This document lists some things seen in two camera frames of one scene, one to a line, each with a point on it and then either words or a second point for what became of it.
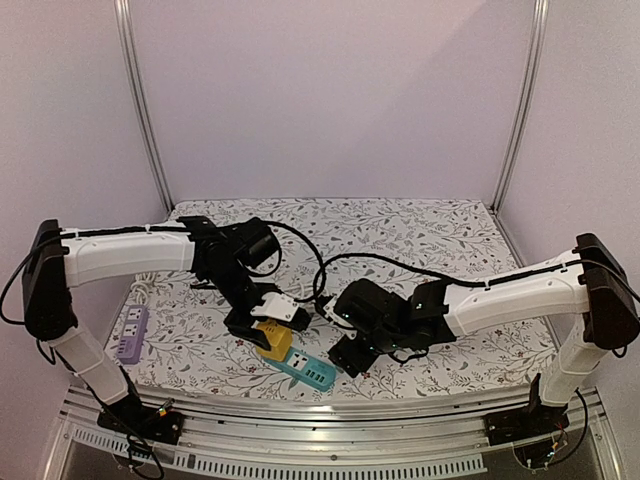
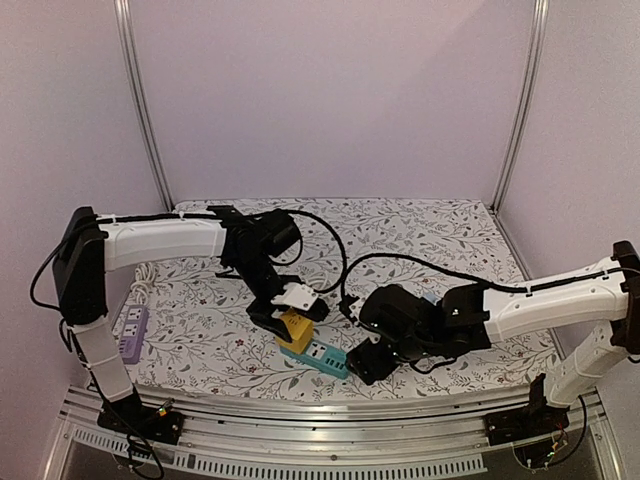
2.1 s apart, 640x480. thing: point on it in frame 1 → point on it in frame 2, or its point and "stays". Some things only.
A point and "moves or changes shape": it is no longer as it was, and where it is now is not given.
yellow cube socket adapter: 279,339 moves or changes shape
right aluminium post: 540,22 stays
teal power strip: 307,369 moves or changes shape
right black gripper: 350,354 → 368,364
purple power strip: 131,338 stays
